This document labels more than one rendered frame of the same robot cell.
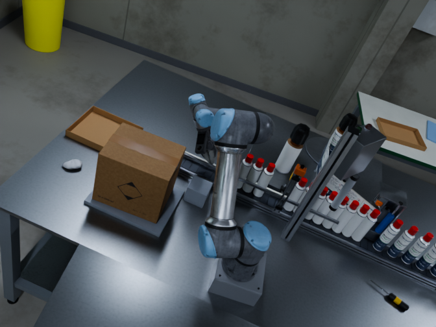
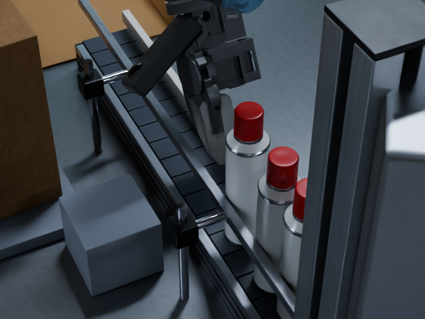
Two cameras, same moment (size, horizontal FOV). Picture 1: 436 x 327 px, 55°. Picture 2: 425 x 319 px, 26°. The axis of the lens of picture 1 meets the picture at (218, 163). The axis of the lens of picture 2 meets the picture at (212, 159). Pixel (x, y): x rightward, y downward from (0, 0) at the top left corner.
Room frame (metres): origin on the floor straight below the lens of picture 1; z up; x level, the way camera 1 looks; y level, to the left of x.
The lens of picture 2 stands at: (1.17, -0.71, 1.75)
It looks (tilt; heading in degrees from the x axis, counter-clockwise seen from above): 44 degrees down; 60
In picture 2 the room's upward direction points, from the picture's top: straight up
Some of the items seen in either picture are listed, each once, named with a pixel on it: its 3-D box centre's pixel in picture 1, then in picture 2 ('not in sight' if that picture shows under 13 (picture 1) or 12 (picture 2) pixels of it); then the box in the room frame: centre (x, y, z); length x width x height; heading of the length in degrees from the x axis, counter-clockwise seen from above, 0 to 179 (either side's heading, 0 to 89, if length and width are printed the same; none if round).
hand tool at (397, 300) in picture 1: (388, 294); not in sight; (1.31, -0.95, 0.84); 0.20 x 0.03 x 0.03; 66
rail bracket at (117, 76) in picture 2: not in sight; (107, 102); (1.53, 0.23, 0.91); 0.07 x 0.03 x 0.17; 176
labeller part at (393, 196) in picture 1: (393, 194); not in sight; (1.64, -0.83, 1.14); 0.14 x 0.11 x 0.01; 86
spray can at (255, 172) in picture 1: (254, 175); (303, 253); (1.58, -0.18, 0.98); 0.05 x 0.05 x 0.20
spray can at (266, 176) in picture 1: (264, 180); not in sight; (1.58, -0.24, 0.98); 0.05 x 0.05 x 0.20
